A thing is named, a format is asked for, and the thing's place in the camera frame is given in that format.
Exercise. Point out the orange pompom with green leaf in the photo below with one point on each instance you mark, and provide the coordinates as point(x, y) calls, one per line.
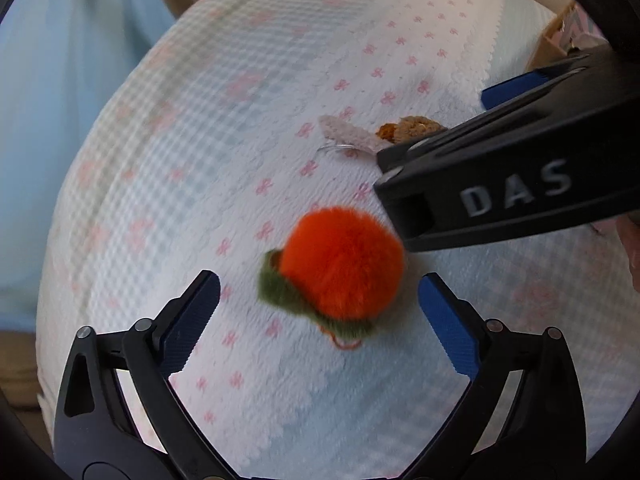
point(340, 260)

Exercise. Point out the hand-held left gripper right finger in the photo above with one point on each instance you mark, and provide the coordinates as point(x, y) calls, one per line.
point(450, 330)

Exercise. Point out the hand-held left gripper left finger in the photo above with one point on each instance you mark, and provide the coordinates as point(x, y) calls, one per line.
point(192, 325)

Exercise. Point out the checked bed sheet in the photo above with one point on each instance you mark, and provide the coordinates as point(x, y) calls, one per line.
point(200, 110)

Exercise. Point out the brown knitted toy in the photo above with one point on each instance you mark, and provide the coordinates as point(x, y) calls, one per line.
point(410, 127)

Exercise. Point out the patterned cardboard box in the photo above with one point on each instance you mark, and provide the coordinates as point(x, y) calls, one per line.
point(550, 45)

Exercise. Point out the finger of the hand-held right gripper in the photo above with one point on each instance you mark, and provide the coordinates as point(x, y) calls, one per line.
point(510, 89)
point(475, 137)

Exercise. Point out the light blue hanging cloth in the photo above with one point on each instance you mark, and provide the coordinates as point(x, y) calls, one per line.
point(50, 110)

